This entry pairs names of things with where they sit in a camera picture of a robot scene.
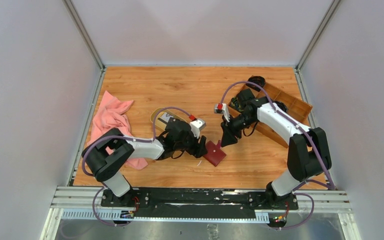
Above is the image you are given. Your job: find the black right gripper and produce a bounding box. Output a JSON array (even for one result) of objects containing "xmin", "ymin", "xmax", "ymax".
[{"xmin": 221, "ymin": 112, "xmax": 257, "ymax": 148}]

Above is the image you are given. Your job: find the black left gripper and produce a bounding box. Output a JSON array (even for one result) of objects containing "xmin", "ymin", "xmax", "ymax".
[{"xmin": 174, "ymin": 128, "xmax": 208, "ymax": 158}]

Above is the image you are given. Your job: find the red leather card holder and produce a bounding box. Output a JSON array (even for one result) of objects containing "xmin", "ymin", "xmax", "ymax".
[{"xmin": 203, "ymin": 140, "xmax": 227, "ymax": 167}]

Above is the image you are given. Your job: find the oval wooden tray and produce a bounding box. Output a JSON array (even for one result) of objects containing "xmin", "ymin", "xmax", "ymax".
[{"xmin": 149, "ymin": 107, "xmax": 181, "ymax": 132}]

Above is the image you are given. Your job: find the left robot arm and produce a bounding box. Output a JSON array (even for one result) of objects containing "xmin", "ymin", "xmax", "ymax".
[{"xmin": 81, "ymin": 118, "xmax": 208, "ymax": 207}]

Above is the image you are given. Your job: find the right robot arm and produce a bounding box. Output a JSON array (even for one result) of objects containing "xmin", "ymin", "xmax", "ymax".
[{"xmin": 214, "ymin": 89, "xmax": 332, "ymax": 209}]

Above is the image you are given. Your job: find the black tape roll left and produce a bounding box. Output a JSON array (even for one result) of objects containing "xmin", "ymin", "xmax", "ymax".
[{"xmin": 229, "ymin": 97, "xmax": 245, "ymax": 113}]

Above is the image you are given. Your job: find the black tape roll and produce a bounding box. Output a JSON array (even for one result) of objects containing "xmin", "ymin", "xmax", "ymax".
[
  {"xmin": 229, "ymin": 97, "xmax": 245, "ymax": 113},
  {"xmin": 275, "ymin": 101, "xmax": 289, "ymax": 113},
  {"xmin": 246, "ymin": 75, "xmax": 266, "ymax": 92}
]

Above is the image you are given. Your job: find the black tape roll right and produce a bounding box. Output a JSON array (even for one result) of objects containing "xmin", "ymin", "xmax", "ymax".
[{"xmin": 275, "ymin": 101, "xmax": 289, "ymax": 113}]

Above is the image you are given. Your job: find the black tape roll top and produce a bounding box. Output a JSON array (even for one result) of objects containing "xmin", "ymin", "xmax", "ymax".
[{"xmin": 246, "ymin": 75, "xmax": 266, "ymax": 92}]

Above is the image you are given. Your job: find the wooden compartment organizer tray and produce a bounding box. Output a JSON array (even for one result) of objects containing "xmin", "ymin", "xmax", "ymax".
[{"xmin": 221, "ymin": 81, "xmax": 313, "ymax": 148}]

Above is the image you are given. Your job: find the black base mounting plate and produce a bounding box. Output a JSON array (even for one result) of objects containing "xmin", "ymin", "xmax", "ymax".
[{"xmin": 99, "ymin": 187, "xmax": 299, "ymax": 219}]

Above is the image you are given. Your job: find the pink cloth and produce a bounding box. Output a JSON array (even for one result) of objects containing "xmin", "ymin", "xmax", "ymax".
[{"xmin": 90, "ymin": 90, "xmax": 149, "ymax": 171}]

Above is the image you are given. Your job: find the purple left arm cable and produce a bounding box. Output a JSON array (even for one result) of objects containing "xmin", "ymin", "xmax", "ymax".
[{"xmin": 80, "ymin": 106, "xmax": 196, "ymax": 228}]

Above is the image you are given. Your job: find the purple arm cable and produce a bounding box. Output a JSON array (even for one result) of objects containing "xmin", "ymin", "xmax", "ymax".
[
  {"xmin": 80, "ymin": 106, "xmax": 196, "ymax": 228},
  {"xmin": 216, "ymin": 81, "xmax": 336, "ymax": 231}
]

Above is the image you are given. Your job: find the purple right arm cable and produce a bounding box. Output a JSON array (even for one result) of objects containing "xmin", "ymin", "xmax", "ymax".
[{"xmin": 216, "ymin": 81, "xmax": 336, "ymax": 231}]

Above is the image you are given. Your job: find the aluminium frame rail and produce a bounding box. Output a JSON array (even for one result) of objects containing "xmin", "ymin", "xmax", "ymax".
[{"xmin": 51, "ymin": 186, "xmax": 352, "ymax": 223}]

